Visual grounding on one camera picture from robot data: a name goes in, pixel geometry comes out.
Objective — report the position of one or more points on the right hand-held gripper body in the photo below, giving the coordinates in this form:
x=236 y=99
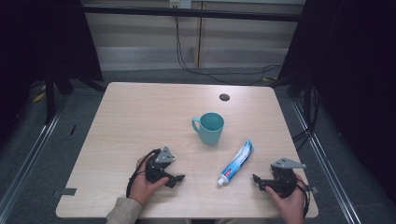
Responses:
x=285 y=182

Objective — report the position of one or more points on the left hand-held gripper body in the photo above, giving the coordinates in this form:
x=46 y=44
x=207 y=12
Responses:
x=157 y=169

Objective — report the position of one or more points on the person's left hand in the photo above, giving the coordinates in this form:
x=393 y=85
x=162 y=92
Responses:
x=142 y=186

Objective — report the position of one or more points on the person's right hand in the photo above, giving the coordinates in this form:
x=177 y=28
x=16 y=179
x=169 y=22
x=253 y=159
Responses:
x=291 y=207

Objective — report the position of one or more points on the blue white toothpaste tube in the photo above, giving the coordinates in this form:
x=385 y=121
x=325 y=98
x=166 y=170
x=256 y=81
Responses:
x=236 y=163

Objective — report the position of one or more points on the grey tape strip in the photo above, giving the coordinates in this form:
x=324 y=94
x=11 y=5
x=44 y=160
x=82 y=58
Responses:
x=312 y=189
x=68 y=191

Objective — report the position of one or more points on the teal cup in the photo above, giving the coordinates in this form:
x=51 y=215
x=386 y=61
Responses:
x=211 y=129

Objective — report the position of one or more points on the black metal stand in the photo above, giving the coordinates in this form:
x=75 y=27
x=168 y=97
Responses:
x=49 y=96
x=306 y=93

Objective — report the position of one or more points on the black curtain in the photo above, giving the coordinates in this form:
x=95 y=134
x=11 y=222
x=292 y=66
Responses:
x=43 y=40
x=351 y=77

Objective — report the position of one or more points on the yellow scrap on floor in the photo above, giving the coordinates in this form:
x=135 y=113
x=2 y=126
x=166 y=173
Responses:
x=39 y=97

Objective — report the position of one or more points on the black horizontal bar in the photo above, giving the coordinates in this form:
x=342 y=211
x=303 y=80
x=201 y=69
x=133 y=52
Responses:
x=193 y=13

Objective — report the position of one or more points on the aluminium floor rail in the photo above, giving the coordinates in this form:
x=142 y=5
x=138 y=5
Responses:
x=28 y=155
x=327 y=168

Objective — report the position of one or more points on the white wall power outlet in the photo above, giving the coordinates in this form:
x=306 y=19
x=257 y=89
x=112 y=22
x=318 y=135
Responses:
x=180 y=3

